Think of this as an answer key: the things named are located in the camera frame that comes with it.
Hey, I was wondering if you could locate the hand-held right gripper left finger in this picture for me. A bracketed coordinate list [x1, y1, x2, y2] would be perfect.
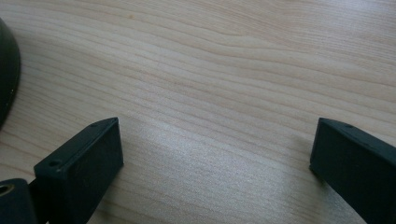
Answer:
[33, 117, 124, 224]

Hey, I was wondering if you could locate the dark round object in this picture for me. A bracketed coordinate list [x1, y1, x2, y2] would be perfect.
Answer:
[0, 18, 22, 130]

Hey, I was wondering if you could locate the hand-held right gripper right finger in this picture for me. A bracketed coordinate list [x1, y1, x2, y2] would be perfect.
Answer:
[309, 117, 396, 224]

